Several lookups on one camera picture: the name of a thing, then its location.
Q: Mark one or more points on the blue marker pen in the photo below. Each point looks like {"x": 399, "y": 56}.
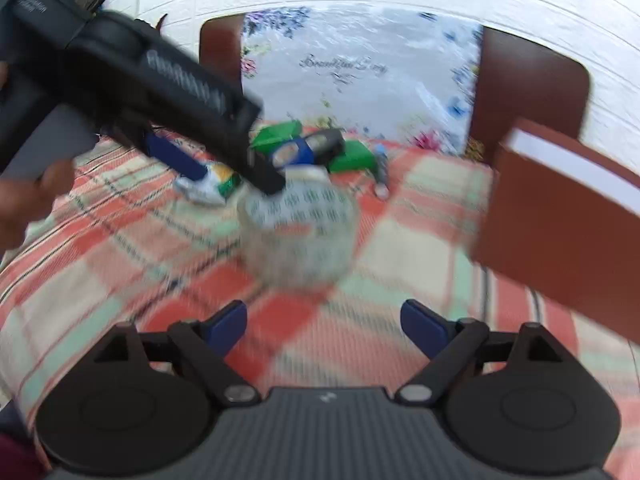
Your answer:
{"x": 382, "y": 170}

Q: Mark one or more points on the brown chair back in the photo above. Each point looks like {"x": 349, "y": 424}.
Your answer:
{"x": 530, "y": 80}

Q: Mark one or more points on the maroon clothing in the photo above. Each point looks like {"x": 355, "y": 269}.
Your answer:
{"x": 15, "y": 460}

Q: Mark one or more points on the black tape roll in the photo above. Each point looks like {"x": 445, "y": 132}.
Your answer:
{"x": 326, "y": 142}

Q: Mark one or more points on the silver green snack packet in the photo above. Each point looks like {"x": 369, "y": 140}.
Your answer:
{"x": 212, "y": 187}

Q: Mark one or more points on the plaid blanket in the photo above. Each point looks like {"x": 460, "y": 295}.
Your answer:
{"x": 125, "y": 270}

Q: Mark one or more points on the blue tape roll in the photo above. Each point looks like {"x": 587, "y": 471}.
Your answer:
{"x": 289, "y": 154}

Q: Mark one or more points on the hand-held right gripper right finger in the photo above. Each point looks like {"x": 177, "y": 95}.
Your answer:
{"x": 423, "y": 329}

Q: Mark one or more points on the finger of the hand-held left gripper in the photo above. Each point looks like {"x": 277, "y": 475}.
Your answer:
{"x": 260, "y": 172}
{"x": 170, "y": 157}

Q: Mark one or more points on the person's left hand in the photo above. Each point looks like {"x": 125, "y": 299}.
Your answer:
{"x": 30, "y": 202}

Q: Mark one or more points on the green block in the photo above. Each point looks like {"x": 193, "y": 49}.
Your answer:
{"x": 355, "y": 157}
{"x": 277, "y": 135}

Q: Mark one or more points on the floral plastic cover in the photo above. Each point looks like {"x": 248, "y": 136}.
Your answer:
{"x": 360, "y": 85}

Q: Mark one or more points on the brown cardboard box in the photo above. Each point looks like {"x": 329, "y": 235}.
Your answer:
{"x": 560, "y": 220}

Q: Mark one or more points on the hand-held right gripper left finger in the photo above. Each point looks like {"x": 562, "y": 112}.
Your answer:
{"x": 230, "y": 326}

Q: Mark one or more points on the clear tape roll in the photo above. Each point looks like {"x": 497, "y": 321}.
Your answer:
{"x": 297, "y": 235}

